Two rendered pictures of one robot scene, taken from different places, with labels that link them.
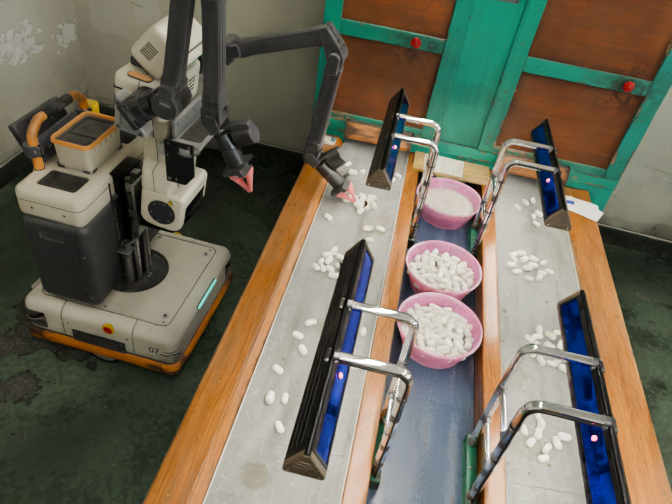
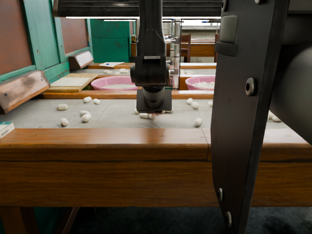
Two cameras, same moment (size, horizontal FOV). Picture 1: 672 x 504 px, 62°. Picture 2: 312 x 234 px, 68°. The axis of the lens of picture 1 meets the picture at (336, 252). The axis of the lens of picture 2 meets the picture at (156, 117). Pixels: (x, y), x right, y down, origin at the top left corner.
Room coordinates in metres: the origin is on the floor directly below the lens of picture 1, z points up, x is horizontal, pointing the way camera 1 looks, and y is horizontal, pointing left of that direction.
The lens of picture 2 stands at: (1.85, 0.68, 1.02)
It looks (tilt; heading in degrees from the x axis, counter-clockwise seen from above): 22 degrees down; 265
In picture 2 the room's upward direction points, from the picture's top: straight up
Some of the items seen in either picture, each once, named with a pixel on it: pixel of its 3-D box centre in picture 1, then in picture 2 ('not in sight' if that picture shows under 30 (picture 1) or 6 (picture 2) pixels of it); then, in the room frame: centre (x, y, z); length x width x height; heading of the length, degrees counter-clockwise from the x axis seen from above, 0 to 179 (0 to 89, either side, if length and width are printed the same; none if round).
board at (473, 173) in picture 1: (451, 168); (73, 81); (2.14, -0.43, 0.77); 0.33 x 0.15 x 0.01; 85
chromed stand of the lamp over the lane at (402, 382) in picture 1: (360, 395); not in sight; (0.80, -0.12, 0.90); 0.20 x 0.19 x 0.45; 175
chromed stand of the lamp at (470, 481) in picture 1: (528, 437); not in sight; (0.77, -0.52, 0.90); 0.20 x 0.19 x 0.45; 175
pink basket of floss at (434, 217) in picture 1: (446, 205); (120, 91); (1.93, -0.41, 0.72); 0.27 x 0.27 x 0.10
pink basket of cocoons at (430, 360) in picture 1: (436, 333); not in sight; (1.21, -0.35, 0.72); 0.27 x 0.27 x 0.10
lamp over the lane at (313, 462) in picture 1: (338, 336); not in sight; (0.81, -0.04, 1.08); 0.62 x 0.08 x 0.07; 175
